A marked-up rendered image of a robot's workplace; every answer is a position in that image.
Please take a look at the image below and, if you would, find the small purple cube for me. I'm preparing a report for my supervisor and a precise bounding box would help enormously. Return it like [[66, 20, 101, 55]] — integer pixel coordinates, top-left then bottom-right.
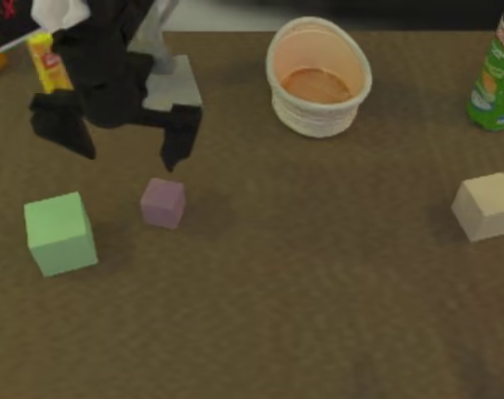
[[139, 177, 186, 230]]

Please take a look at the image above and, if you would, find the green cube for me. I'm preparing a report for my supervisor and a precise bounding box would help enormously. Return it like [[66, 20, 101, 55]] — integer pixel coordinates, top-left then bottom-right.
[[22, 190, 99, 278]]

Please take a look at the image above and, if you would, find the cream cube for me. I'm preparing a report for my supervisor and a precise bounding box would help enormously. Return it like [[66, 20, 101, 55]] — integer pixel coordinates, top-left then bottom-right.
[[450, 171, 504, 243]]

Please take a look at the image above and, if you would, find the grey metal stand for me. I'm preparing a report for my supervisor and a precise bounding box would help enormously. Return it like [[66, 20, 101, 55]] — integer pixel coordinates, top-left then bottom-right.
[[126, 0, 205, 114]]

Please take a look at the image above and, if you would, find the yellow snack packet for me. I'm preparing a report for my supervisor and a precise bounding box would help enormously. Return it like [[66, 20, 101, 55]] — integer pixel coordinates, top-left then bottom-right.
[[26, 32, 75, 95]]

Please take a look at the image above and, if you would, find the dark printed box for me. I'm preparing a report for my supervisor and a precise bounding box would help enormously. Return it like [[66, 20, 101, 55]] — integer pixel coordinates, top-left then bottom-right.
[[0, 0, 43, 57]]

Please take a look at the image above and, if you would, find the white paper cup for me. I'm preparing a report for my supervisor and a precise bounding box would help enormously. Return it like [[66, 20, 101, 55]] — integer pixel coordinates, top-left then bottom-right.
[[264, 15, 373, 138]]

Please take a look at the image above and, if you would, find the green chips can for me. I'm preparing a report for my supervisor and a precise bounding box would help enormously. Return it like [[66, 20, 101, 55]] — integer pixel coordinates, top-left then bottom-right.
[[464, 0, 504, 133]]

